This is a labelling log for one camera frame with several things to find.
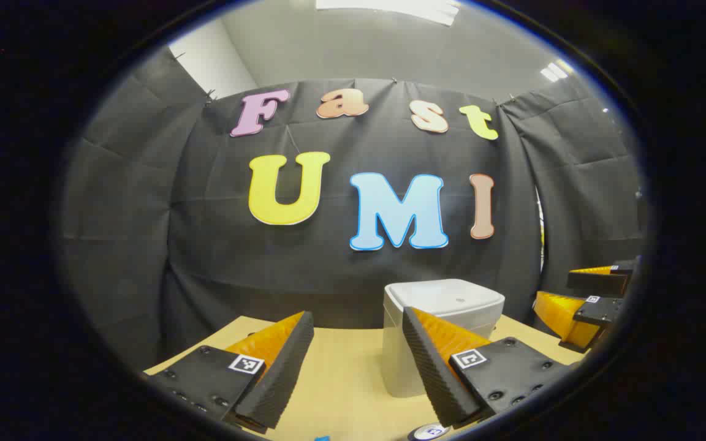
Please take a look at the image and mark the black backdrop cloth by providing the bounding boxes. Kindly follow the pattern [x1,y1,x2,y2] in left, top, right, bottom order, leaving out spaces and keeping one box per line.
[59,46,651,374]

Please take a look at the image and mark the white desktop garbage bin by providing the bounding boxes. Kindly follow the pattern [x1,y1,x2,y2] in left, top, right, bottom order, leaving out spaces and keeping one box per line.
[381,279,506,399]

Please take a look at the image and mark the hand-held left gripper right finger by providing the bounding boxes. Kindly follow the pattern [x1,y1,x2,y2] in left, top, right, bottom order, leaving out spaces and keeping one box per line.
[402,306,583,429]

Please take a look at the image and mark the long ceiling light panel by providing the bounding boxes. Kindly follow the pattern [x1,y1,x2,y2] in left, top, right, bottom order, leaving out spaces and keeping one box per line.
[315,0,461,27]

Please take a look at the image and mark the small ceiling light panel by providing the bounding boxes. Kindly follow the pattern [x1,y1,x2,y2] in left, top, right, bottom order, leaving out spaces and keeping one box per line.
[540,59,575,83]

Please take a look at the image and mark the wooden desktop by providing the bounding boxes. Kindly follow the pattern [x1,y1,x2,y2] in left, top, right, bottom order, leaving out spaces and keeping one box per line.
[143,314,586,441]

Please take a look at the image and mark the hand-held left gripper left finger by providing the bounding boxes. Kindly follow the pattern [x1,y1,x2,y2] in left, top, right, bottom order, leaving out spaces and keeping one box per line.
[145,311,316,432]

